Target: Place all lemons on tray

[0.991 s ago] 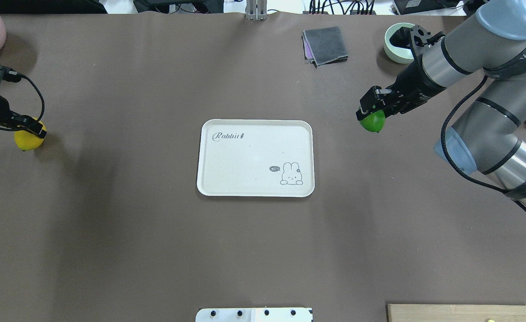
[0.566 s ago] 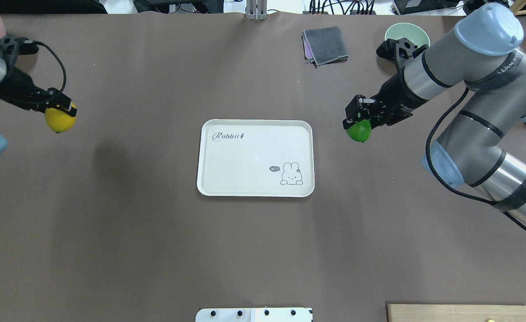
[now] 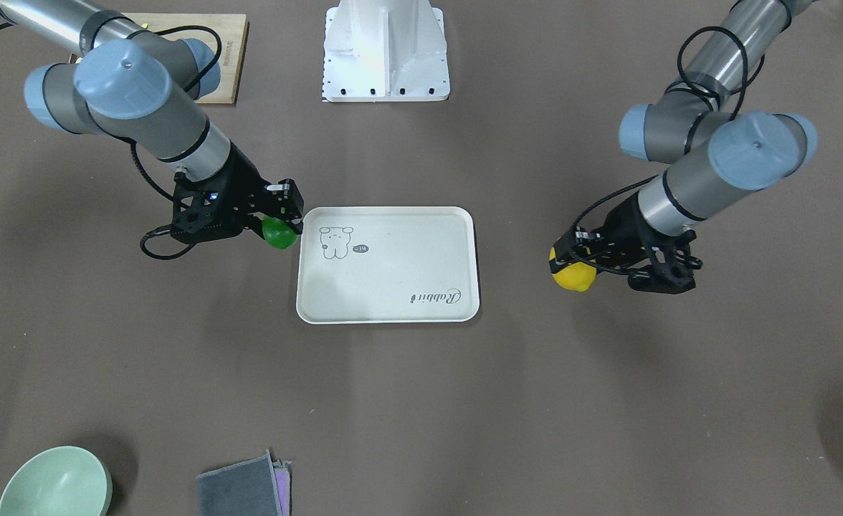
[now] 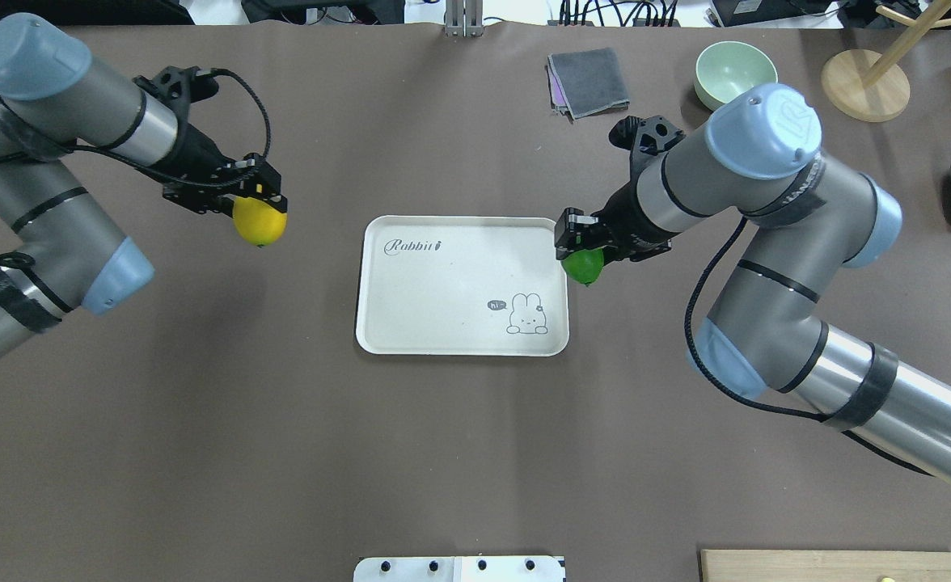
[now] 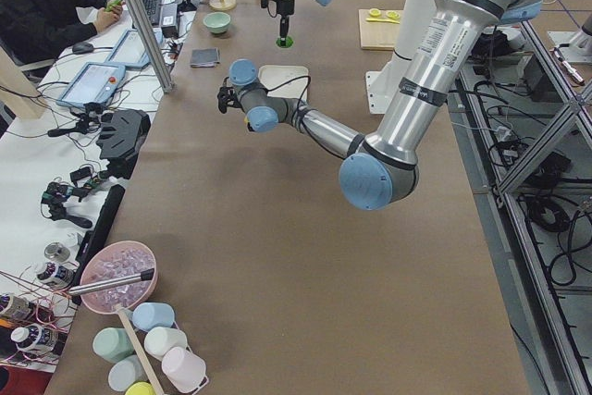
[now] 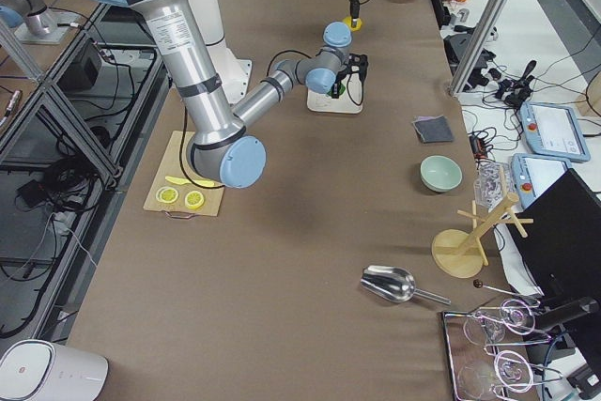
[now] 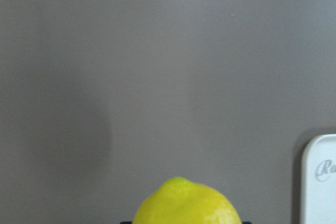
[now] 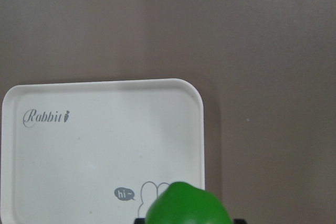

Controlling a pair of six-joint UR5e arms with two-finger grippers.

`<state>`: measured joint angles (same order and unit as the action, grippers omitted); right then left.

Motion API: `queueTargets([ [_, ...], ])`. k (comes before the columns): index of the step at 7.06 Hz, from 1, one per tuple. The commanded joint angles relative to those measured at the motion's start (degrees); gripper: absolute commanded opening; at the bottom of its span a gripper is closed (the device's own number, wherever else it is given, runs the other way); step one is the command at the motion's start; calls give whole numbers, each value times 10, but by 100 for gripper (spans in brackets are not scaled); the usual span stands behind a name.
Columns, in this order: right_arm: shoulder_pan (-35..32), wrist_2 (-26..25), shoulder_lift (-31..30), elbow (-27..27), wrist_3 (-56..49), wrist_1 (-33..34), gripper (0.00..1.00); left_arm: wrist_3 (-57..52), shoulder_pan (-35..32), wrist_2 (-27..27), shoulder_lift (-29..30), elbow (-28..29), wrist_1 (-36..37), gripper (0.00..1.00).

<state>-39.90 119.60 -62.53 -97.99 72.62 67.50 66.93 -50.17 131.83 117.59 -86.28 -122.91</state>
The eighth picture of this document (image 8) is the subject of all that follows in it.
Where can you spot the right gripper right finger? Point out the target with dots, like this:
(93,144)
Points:
(239,221)

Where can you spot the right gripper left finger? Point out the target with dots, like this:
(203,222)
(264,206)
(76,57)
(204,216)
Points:
(139,221)

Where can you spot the green lime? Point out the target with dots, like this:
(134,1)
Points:
(184,203)

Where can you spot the white rabbit print tray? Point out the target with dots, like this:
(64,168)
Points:
(97,152)

